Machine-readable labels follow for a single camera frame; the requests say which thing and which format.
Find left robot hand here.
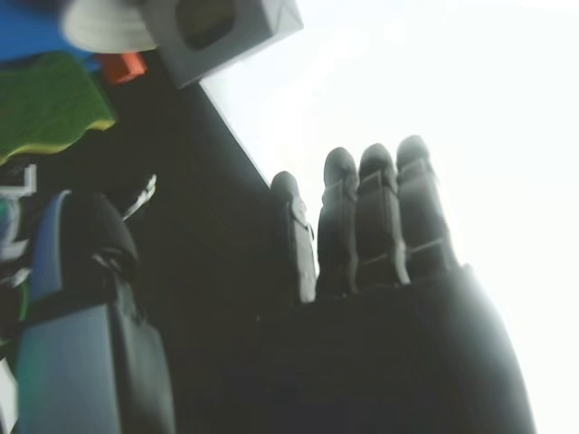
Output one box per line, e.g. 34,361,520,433
15,134,539,434

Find yellow green sponge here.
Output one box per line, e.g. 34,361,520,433
0,51,119,166

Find grey cardboard speaker box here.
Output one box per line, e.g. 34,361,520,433
139,0,305,90

